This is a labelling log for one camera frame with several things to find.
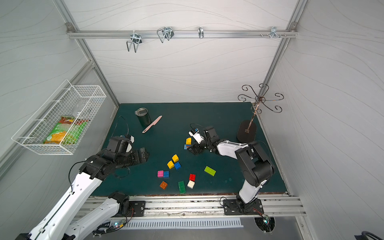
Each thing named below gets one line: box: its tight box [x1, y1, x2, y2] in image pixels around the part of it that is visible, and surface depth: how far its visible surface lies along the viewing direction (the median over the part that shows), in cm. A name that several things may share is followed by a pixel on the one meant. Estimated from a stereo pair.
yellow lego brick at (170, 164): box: [167, 160, 175, 170], surface depth 88 cm
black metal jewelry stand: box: [237, 83, 284, 143], surface depth 99 cm
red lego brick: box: [189, 173, 196, 182], surface depth 84 cm
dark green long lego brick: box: [178, 180, 187, 195], surface depth 82 cm
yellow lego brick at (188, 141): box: [185, 137, 192, 145], surface depth 92 cm
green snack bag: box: [43, 115, 89, 145], surface depth 64 cm
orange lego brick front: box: [159, 180, 168, 190], surface depth 82 cm
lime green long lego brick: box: [204, 166, 217, 177], surface depth 88 cm
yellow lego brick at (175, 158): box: [171, 154, 179, 163], surface depth 92 cm
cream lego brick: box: [187, 180, 196, 190], surface depth 82 cm
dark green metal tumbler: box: [135, 107, 152, 128], surface depth 103 cm
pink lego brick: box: [157, 170, 164, 178], surface depth 86 cm
